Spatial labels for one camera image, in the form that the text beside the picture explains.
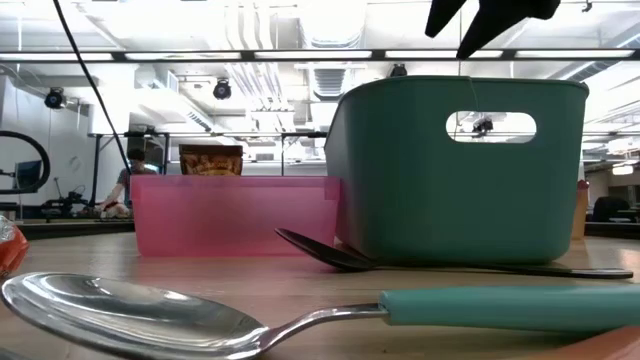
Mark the dark computer monitor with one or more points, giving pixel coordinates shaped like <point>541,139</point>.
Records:
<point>29,175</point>

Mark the brown orange spice pouch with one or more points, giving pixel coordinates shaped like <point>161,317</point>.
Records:
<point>210,162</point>

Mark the teal plastic bin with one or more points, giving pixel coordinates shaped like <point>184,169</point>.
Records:
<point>425,200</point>

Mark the black table frame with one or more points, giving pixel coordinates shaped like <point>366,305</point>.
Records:
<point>75,229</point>

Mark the pink plastic tray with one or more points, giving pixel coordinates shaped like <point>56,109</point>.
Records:
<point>225,215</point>

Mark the person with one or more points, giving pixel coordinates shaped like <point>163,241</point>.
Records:
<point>131,177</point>

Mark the beige bottle with red cap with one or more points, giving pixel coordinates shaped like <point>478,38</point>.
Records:
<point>581,215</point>

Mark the orange chicken ramen packet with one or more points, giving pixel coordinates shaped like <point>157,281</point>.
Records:
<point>12,255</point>

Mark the black ceiling camera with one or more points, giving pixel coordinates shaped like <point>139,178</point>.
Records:
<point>55,97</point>
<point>398,69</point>
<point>222,89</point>

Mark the black office chair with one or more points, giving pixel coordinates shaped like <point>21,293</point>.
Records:
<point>610,210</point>

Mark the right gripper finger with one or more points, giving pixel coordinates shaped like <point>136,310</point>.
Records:
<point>515,12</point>
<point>442,12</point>

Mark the black spoon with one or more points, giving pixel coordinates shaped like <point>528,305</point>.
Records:
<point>320,252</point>

